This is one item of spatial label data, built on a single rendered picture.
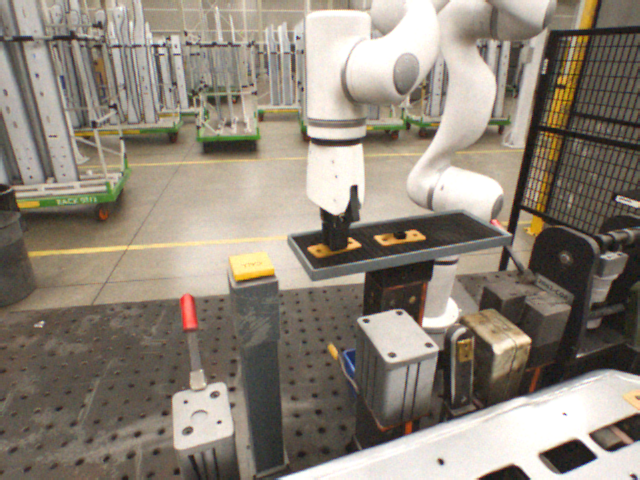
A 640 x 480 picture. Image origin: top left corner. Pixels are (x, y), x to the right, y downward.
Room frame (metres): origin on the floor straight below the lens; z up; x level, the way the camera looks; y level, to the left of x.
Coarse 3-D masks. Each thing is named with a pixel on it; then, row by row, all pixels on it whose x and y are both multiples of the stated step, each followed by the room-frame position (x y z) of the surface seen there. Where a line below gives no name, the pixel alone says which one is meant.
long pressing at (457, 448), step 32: (576, 384) 0.43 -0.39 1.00; (608, 384) 0.44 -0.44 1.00; (480, 416) 0.38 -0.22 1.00; (512, 416) 0.38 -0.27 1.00; (544, 416) 0.38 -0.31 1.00; (576, 416) 0.38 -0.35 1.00; (608, 416) 0.38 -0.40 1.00; (384, 448) 0.33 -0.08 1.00; (416, 448) 0.33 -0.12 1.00; (448, 448) 0.33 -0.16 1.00; (480, 448) 0.33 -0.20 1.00; (512, 448) 0.33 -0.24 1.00; (544, 448) 0.33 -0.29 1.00
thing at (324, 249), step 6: (312, 246) 0.58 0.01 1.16; (318, 246) 0.58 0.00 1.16; (324, 246) 0.58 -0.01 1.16; (348, 246) 0.58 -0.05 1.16; (354, 246) 0.58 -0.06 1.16; (360, 246) 0.58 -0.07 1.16; (312, 252) 0.56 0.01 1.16; (324, 252) 0.56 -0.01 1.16; (330, 252) 0.56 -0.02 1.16; (336, 252) 0.56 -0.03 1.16; (342, 252) 0.56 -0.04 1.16
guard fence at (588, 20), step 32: (608, 0) 3.04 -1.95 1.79; (608, 64) 2.89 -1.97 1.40; (576, 96) 3.10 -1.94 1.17; (608, 96) 2.82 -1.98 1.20; (608, 128) 2.74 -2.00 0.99; (576, 160) 2.93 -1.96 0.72; (608, 160) 2.66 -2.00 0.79; (576, 192) 2.85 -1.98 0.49; (608, 192) 2.58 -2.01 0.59; (576, 224) 2.77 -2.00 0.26
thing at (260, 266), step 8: (240, 256) 0.55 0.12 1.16; (248, 256) 0.55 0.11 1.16; (256, 256) 0.55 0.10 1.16; (264, 256) 0.55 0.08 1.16; (232, 264) 0.52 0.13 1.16; (240, 264) 0.52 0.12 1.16; (248, 264) 0.52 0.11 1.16; (256, 264) 0.52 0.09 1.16; (264, 264) 0.52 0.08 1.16; (232, 272) 0.51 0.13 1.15; (240, 272) 0.50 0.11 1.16; (248, 272) 0.50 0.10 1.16; (256, 272) 0.50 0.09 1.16; (264, 272) 0.51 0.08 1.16; (272, 272) 0.51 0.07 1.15
